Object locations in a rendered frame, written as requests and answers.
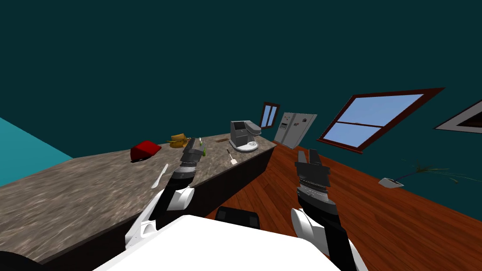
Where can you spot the green bottle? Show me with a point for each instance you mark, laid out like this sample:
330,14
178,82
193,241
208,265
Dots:
203,151

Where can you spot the white-framed wall picture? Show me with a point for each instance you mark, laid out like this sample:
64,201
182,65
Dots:
465,121

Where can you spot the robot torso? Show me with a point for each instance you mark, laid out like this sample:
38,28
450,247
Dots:
211,248

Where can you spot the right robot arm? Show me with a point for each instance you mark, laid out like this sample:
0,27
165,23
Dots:
324,222

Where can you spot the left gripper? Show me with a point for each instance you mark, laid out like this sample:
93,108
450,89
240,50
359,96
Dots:
192,157

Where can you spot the yellow-brown bread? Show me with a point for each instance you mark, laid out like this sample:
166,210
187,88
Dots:
178,141

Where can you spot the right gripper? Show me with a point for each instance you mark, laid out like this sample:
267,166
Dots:
312,175

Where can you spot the white knife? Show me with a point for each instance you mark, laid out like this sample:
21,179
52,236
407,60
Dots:
160,177

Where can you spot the large brown-framed window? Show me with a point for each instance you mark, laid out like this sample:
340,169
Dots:
371,118

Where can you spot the brown stick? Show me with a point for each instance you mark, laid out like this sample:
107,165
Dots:
222,140

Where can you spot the small brown-framed window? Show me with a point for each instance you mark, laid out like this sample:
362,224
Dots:
269,115

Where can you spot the grey coffee machine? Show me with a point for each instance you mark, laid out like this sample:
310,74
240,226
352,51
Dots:
243,135

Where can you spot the plant in white pot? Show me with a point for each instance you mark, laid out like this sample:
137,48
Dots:
391,183

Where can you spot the red wedge-shaped block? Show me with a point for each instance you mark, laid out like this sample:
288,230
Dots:
145,150

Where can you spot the grey fridge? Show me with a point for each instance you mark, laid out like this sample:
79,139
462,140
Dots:
295,130

